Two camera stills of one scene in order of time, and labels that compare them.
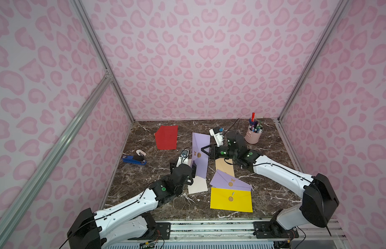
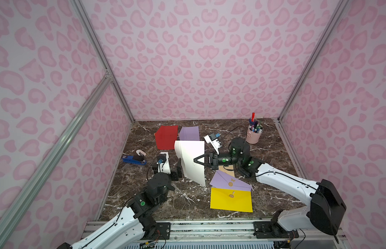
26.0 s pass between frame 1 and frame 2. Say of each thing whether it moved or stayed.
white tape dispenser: stayed
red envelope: stayed
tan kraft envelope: stayed
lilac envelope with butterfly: moved
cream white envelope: moved
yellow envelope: stayed
